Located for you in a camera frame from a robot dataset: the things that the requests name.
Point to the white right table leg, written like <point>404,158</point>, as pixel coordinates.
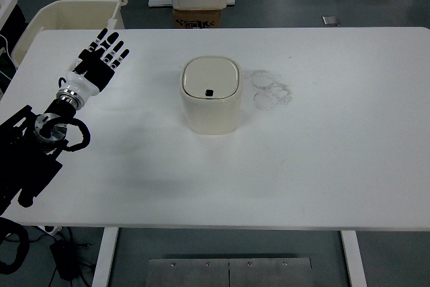
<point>355,270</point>

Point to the white left table leg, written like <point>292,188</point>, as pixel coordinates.
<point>106,257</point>

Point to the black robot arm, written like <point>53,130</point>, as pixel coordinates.
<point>32,142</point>

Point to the black power adapter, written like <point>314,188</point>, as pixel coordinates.
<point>65,259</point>

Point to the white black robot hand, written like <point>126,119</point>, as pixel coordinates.
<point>91,72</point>

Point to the white table leg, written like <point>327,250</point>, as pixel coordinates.
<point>355,270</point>
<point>106,257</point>

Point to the cream desktop trash can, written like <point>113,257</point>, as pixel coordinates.
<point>211,89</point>

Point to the brown cardboard box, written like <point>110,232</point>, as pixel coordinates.
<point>196,19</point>

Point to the metal floor outlet plate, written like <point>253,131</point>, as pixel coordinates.
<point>331,21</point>

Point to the cream plastic bin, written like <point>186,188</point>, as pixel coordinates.
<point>70,15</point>

